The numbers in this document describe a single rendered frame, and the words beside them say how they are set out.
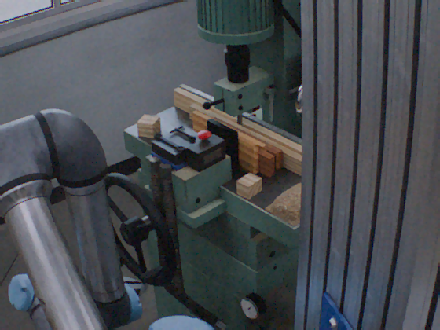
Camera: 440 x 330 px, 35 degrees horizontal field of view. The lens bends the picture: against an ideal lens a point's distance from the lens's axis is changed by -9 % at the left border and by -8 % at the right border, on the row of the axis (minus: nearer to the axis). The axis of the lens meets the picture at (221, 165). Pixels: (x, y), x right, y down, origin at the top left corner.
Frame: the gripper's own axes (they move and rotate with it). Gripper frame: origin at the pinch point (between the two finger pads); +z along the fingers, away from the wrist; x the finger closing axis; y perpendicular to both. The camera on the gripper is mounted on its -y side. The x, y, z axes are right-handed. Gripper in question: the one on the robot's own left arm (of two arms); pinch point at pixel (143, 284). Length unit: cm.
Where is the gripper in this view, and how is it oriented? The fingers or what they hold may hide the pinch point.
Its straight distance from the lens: 166.6
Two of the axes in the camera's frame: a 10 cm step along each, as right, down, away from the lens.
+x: 6.8, 3.7, -6.3
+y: -3.3, 9.3, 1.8
